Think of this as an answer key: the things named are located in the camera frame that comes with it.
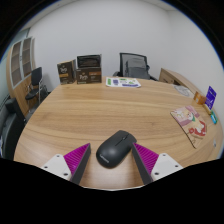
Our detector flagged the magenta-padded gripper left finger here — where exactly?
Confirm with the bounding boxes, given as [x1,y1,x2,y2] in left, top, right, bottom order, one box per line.
[40,142,92,185]

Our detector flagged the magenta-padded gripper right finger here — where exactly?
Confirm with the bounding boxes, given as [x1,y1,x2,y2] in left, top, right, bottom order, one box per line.
[131,142,184,185]

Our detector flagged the black computer mouse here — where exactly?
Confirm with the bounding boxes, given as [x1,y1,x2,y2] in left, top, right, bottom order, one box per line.
[95,129,138,169]

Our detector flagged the black leather armchair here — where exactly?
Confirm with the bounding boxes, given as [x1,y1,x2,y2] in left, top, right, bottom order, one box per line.
[0,97,28,161]

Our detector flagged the small tan flat box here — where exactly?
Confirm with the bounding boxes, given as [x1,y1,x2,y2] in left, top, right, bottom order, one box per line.
[202,103,213,116]

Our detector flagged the green and blue small box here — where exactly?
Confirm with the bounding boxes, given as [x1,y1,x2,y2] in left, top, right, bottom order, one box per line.
[209,110,218,125]

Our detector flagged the white green purple printed sheet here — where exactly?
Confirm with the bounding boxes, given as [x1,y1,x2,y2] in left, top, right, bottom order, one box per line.
[105,76,142,89]

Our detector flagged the large brown open carton box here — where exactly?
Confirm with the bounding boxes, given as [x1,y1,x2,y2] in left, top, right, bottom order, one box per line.
[75,54,103,85]

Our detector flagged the small brown carton box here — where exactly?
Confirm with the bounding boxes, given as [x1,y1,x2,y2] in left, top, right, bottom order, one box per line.
[56,59,77,86]

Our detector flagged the wooden side desk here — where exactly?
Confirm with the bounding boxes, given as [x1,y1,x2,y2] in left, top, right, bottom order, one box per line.
[158,67,201,94]

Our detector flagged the purple card package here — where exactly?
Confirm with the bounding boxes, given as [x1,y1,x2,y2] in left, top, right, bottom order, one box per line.
[204,85,218,111]

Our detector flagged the grey backpack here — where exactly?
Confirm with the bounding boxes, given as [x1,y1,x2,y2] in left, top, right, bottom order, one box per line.
[124,57,151,80]

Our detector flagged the black visitor chair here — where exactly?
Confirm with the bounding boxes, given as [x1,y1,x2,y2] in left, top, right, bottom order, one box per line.
[24,66,49,114]

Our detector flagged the black mesh office chair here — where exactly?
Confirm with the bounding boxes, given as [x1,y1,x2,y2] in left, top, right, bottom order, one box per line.
[112,52,159,82]

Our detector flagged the wooden shelf unit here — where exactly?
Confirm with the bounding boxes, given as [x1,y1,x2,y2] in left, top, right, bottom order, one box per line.
[5,36,37,116]

